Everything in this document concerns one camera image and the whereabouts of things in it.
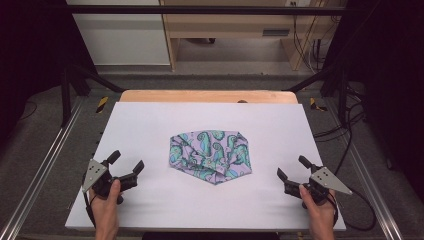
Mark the dark curtain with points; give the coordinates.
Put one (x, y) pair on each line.
(30, 50)
(390, 83)

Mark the light wooden desk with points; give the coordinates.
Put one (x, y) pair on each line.
(226, 25)

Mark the person's left hand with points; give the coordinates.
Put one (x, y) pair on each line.
(106, 206)

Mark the white cabinet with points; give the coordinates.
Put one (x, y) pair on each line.
(123, 40)

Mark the silver metal rail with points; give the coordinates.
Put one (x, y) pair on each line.
(40, 170)
(370, 180)

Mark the black metal stand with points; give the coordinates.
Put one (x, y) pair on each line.
(65, 96)
(342, 96)

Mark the person's right hand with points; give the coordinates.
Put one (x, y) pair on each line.
(320, 211)

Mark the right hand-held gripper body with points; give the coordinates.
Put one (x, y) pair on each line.
(325, 181)

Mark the black horizontal bar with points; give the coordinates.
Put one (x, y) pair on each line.
(200, 9)

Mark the purple green patterned cloth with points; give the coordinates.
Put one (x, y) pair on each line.
(210, 155)

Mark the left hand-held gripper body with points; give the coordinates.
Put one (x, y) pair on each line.
(100, 181)

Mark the yellow black tape strip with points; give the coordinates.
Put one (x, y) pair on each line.
(102, 104)
(314, 104)

